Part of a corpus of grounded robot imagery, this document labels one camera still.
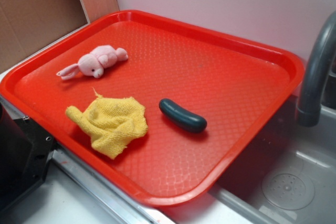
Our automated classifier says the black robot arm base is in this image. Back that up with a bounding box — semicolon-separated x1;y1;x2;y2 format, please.
1;106;55;213

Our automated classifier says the dark green plastic pickle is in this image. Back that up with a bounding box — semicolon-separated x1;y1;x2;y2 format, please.
159;98;207;133

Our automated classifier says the red plastic tray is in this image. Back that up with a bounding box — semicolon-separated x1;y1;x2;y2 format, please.
1;10;304;207

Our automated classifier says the yellow knitted cloth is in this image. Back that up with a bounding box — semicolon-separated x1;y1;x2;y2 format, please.
65;92;148;160

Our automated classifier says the pink plush bunny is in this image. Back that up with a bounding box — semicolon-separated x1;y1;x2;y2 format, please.
56;45;128;80

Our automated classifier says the grey toy faucet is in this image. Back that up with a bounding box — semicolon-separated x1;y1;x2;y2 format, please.
295;12;335;127

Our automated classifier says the grey plastic sink basin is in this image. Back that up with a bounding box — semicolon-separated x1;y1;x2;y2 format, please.
211;99;335;223

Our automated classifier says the brown cardboard panel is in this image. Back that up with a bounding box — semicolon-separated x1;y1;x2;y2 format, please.
1;0;87;72

